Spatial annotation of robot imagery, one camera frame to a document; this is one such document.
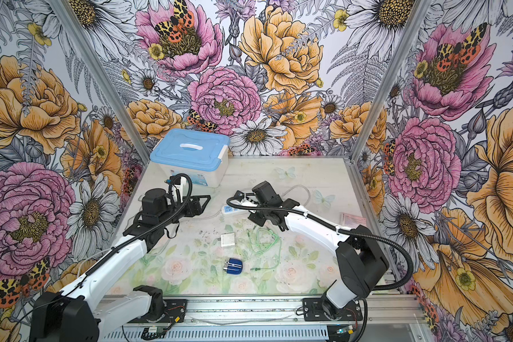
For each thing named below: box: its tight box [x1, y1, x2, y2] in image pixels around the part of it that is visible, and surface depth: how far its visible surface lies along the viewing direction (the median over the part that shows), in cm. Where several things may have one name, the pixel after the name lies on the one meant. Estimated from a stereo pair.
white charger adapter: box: [220, 232, 236, 248], surface depth 90 cm
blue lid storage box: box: [149, 128, 231, 188], surface depth 103 cm
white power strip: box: [220, 204, 251, 216], surface depth 99 cm
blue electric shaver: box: [223, 257, 243, 276], surface depth 83 cm
